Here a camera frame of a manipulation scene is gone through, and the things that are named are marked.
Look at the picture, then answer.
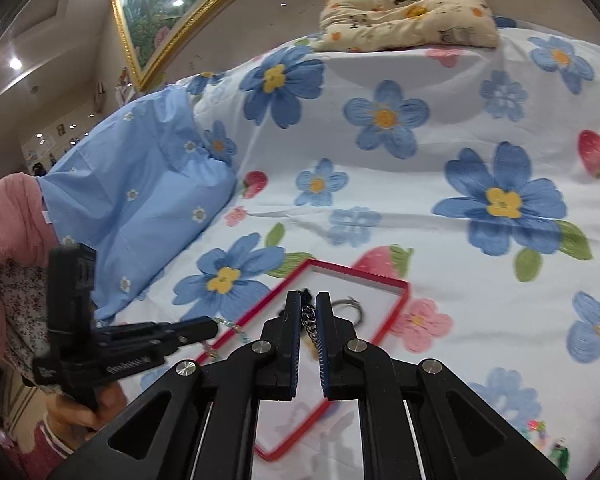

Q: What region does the pastel bead bracelet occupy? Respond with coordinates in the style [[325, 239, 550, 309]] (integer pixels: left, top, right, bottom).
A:
[[199, 316, 251, 361]]

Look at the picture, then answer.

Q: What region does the colourful bead bracelet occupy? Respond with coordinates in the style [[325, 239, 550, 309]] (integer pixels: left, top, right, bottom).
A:
[[526, 417, 552, 449]]

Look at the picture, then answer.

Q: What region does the silver chain keyring charm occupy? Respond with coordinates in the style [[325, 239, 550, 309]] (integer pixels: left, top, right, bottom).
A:
[[300, 292, 365, 361]]

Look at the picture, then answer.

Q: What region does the green braided bracelet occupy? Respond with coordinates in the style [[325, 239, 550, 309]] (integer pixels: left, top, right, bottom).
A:
[[546, 435, 572, 476]]

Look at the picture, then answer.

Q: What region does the left hand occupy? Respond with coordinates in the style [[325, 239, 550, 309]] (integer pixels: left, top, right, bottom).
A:
[[44, 378, 131, 434]]

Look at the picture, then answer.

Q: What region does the red shallow box tray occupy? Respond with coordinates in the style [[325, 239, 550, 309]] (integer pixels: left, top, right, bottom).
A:
[[196, 259, 410, 462]]

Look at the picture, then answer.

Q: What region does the pink quilted garment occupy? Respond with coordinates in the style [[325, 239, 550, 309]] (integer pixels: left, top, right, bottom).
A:
[[0, 174, 58, 359]]

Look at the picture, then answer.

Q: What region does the blue floral pillow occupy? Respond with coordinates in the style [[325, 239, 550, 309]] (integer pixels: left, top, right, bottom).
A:
[[38, 86, 236, 322]]

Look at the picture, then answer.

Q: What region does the white floral bed sheet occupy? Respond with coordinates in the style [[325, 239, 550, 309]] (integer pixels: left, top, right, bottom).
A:
[[105, 28, 600, 479]]

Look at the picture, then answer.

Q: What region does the gold framed landscape painting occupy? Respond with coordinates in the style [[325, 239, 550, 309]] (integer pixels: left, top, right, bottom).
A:
[[111, 0, 234, 90]]

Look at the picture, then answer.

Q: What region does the cream cartoon print cushion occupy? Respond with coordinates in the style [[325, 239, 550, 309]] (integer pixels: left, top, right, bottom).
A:
[[312, 0, 500, 52]]

